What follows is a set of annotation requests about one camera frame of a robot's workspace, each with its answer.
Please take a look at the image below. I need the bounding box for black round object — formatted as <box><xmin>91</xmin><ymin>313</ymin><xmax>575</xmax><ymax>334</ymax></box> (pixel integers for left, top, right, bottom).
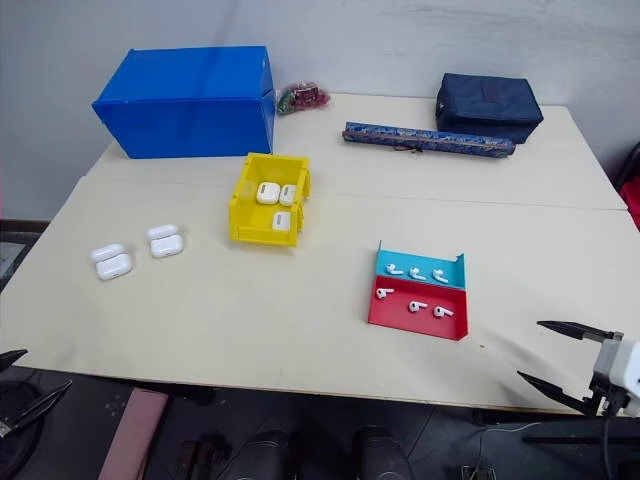
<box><xmin>0</xmin><ymin>379</ymin><xmax>54</xmax><ymax>480</ymax></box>

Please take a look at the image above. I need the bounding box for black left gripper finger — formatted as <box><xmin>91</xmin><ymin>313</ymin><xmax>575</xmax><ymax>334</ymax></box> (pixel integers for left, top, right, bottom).
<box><xmin>0</xmin><ymin>379</ymin><xmax>74</xmax><ymax>439</ymax></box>
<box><xmin>0</xmin><ymin>348</ymin><xmax>29</xmax><ymax>373</ymax></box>

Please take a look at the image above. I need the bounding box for red object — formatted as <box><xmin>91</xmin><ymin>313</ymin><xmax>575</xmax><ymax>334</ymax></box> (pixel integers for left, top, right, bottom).
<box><xmin>619</xmin><ymin>182</ymin><xmax>640</xmax><ymax>232</ymax></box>

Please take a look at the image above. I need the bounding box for red metal tray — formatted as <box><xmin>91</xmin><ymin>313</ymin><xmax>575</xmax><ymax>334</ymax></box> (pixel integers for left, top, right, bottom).
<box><xmin>367</xmin><ymin>274</ymin><xmax>471</xmax><ymax>342</ymax></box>

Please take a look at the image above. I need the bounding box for dark grey side table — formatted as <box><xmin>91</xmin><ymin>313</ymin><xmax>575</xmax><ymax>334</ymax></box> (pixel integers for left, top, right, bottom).
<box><xmin>0</xmin><ymin>218</ymin><xmax>50</xmax><ymax>292</ymax></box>

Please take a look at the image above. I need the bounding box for blue plastic box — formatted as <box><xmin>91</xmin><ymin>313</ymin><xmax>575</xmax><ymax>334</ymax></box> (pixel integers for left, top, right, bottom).
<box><xmin>91</xmin><ymin>45</ymin><xmax>279</xmax><ymax>160</ymax></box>

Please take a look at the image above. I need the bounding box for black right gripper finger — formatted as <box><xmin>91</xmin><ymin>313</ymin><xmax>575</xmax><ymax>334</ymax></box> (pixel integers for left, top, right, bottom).
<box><xmin>517</xmin><ymin>370</ymin><xmax>602</xmax><ymax>417</ymax></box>
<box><xmin>537</xmin><ymin>320</ymin><xmax>624</xmax><ymax>343</ymax></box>

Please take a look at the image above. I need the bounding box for dark rounded shape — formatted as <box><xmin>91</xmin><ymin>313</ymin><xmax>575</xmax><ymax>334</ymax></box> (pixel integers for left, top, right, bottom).
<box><xmin>353</xmin><ymin>424</ymin><xmax>412</xmax><ymax>480</ymax></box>

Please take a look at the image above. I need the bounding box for navy fabric bag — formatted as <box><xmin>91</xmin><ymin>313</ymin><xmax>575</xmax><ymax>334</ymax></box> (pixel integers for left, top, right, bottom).
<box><xmin>434</xmin><ymin>72</ymin><xmax>545</xmax><ymax>145</ymax></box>

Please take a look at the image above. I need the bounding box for cyan metal tray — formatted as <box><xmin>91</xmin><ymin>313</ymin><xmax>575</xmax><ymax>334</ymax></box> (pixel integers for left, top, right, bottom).
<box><xmin>373</xmin><ymin>239</ymin><xmax>466</xmax><ymax>290</ymax></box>

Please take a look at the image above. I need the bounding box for yellow plastic bin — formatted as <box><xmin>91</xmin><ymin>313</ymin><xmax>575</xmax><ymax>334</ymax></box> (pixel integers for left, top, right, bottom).
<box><xmin>228</xmin><ymin>152</ymin><xmax>314</xmax><ymax>248</ymax></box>

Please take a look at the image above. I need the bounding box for blue patterned rolled scroll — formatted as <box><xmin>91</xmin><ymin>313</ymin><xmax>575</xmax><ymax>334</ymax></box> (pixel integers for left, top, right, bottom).
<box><xmin>341</xmin><ymin>120</ymin><xmax>516</xmax><ymax>160</ymax></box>

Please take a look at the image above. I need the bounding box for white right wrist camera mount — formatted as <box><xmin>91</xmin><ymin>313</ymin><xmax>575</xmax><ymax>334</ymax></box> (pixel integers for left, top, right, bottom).
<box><xmin>592</xmin><ymin>338</ymin><xmax>640</xmax><ymax>401</ymax></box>

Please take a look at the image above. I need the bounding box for pink panel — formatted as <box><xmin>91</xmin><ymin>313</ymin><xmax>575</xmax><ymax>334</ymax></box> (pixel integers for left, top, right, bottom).
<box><xmin>97</xmin><ymin>388</ymin><xmax>170</xmax><ymax>480</ymax></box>

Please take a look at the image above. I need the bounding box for black chair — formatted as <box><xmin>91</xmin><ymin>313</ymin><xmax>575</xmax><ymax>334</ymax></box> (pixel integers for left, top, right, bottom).
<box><xmin>612</xmin><ymin>142</ymin><xmax>640</xmax><ymax>201</ymax></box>

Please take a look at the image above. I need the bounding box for bag of red green items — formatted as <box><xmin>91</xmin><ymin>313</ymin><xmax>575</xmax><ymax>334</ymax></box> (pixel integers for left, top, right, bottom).
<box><xmin>274</xmin><ymin>79</ymin><xmax>332</xmax><ymax>116</ymax></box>

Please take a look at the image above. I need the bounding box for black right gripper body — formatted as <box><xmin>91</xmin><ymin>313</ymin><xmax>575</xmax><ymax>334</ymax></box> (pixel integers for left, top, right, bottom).
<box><xmin>588</xmin><ymin>378</ymin><xmax>633</xmax><ymax>418</ymax></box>

